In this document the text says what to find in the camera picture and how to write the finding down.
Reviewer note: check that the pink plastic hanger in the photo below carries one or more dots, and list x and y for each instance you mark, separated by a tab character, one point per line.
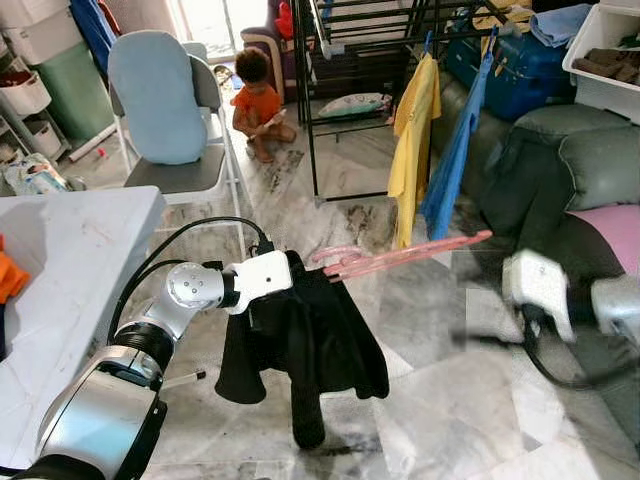
400	256

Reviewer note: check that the black garment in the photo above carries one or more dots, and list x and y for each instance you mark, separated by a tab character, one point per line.
310	350

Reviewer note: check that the orange shirt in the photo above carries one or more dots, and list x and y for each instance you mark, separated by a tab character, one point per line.
10	275

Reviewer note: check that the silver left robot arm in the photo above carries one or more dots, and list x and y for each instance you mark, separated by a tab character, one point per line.
100	420

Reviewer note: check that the pink blanket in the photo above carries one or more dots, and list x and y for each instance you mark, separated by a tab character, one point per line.
610	230

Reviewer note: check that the dark green sofa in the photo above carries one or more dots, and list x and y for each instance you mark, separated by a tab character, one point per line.
560	160

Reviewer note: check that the blue shirt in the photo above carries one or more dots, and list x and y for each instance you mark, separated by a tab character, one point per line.
455	170

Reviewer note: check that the yellow shirt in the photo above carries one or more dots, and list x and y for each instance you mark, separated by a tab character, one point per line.
412	150

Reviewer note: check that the white bin with brown clothes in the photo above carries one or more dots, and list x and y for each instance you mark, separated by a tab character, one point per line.
600	95

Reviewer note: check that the blue travel bag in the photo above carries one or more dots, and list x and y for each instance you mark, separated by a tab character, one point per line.
530	80

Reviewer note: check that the pale printed pillow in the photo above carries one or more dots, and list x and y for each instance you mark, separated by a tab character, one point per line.
355	106

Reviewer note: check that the light blue folded towel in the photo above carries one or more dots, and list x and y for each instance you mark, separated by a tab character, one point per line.
560	25

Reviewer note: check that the black metal drying rack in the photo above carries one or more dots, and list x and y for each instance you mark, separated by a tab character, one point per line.
360	70

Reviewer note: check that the yellow plush toy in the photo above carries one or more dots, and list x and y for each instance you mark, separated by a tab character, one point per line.
500	17

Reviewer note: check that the child in orange shirt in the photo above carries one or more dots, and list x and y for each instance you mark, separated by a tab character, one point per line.
260	105

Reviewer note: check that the white folding chair grey seat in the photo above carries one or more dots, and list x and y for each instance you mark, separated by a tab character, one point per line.
180	175

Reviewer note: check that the purple armchair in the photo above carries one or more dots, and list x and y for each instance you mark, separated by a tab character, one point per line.
258	38

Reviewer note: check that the light blue cushion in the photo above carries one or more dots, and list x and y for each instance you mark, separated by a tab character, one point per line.
155	100

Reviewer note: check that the white folding table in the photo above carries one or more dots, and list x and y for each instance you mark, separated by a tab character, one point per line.
70	260

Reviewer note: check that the green plastic bin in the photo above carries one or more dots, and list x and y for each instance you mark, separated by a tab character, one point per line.
75	95

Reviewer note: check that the printed plastic package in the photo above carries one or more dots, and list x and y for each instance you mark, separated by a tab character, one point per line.
35	175

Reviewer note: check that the royal blue hanging garment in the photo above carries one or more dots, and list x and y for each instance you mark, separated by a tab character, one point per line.
92	30

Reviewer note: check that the shelf rack with white bins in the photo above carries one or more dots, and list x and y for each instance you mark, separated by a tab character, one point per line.
22	95

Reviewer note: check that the white lidded storage box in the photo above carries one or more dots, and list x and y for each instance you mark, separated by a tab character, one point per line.
35	35

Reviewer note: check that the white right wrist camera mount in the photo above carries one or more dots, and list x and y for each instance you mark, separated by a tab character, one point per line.
540	285

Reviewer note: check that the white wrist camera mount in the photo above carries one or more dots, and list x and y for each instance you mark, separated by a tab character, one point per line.
540	285
262	280

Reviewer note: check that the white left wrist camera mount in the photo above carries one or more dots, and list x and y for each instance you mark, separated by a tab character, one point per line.
262	280

